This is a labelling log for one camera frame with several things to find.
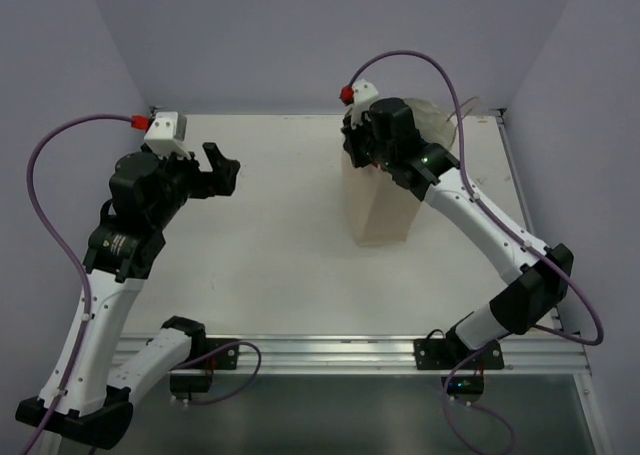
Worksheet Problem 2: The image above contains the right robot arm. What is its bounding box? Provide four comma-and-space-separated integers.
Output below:
341, 97, 574, 368

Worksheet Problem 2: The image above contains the left black base bracket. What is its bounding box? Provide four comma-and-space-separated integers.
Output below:
169, 337, 239, 400

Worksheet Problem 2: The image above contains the aluminium mounting rail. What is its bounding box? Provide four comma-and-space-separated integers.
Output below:
114, 332, 591, 376

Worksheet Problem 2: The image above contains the purple cable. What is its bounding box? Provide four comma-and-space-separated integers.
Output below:
349, 50, 606, 455
27, 113, 136, 446

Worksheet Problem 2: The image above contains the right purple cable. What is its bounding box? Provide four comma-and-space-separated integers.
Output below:
349, 50, 606, 455

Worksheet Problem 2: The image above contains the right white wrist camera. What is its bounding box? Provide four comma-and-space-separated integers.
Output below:
339, 79, 380, 129

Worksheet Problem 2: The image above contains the black base bracket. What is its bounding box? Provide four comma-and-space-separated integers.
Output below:
169, 337, 239, 400
412, 329, 505, 403

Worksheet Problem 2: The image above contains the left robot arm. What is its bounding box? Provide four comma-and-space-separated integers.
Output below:
15, 143, 241, 449

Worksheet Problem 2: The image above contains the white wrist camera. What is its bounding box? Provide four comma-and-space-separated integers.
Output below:
339, 79, 380, 129
144, 111, 189, 158

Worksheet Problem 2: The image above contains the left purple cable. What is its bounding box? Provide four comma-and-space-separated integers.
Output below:
27, 113, 136, 446

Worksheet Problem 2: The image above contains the right black base bracket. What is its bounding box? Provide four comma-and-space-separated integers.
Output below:
412, 329, 505, 403

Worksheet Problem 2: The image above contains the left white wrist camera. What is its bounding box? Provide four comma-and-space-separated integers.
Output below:
144, 111, 189, 158

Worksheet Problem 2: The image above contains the beige paper bag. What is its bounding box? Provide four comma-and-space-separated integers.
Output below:
341, 98, 457, 247

